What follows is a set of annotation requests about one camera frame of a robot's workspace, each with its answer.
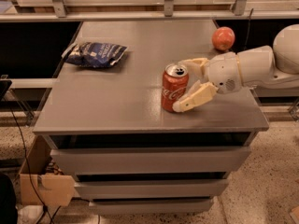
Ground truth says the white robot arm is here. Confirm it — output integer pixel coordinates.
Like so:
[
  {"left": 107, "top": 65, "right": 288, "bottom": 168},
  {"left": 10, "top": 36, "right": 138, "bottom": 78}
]
[{"left": 173, "top": 24, "right": 299, "bottom": 112}]

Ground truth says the red apple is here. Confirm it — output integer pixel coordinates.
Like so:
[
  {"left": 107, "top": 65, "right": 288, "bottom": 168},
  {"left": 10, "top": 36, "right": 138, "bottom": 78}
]
[{"left": 212, "top": 27, "right": 235, "bottom": 51}]

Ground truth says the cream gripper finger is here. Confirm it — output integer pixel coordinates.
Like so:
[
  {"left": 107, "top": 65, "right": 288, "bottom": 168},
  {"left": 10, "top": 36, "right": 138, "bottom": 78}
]
[
  {"left": 172, "top": 81, "right": 218, "bottom": 113},
  {"left": 178, "top": 58, "right": 208, "bottom": 79}
]

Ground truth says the black cable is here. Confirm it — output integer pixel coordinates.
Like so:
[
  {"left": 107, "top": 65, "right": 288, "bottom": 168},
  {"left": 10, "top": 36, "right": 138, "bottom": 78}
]
[{"left": 3, "top": 93, "right": 60, "bottom": 224}]

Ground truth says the blue chip bag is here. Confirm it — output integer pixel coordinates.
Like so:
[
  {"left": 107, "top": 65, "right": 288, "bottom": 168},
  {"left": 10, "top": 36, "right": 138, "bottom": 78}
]
[{"left": 62, "top": 42, "right": 127, "bottom": 69}]

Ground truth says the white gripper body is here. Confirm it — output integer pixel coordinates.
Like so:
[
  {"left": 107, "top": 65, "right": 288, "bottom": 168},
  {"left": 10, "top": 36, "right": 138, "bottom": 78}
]
[{"left": 205, "top": 52, "right": 242, "bottom": 94}]

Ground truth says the red coke can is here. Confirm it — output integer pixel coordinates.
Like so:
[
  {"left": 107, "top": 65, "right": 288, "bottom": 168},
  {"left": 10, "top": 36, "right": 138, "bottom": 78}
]
[{"left": 161, "top": 63, "right": 189, "bottom": 112}]

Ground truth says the cardboard box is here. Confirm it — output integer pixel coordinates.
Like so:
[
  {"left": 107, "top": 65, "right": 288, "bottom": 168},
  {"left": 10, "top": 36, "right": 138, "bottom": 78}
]
[{"left": 20, "top": 136, "right": 75, "bottom": 206}]

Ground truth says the grey drawer cabinet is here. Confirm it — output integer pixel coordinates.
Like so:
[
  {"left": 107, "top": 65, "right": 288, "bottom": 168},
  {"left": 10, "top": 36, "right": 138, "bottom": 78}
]
[{"left": 34, "top": 21, "right": 268, "bottom": 214}]

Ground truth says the metal shelf rail frame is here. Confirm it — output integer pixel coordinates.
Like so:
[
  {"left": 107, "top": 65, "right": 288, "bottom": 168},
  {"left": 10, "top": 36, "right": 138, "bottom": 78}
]
[{"left": 0, "top": 0, "right": 299, "bottom": 22}]

